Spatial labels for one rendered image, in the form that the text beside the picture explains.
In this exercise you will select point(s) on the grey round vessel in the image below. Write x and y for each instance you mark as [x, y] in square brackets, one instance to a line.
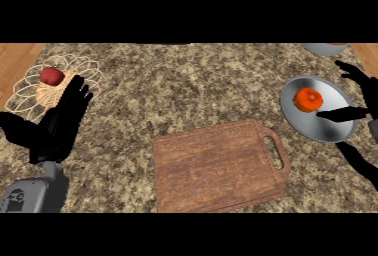
[322, 49]

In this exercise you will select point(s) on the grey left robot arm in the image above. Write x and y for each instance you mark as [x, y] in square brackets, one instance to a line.
[34, 195]

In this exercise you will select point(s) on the brown wooden cutting board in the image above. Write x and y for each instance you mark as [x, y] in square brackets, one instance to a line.
[212, 170]

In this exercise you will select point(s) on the red apple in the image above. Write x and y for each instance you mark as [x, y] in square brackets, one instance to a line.
[52, 76]

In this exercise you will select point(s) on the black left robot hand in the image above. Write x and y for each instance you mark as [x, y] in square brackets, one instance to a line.
[61, 126]

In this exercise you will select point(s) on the orange squash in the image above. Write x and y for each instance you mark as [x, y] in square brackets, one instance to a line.
[308, 99]

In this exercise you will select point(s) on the silver pan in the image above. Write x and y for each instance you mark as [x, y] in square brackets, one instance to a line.
[319, 128]

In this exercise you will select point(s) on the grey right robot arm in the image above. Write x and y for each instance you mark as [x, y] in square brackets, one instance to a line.
[374, 131]

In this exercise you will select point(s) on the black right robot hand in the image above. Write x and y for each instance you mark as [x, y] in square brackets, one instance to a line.
[370, 95]

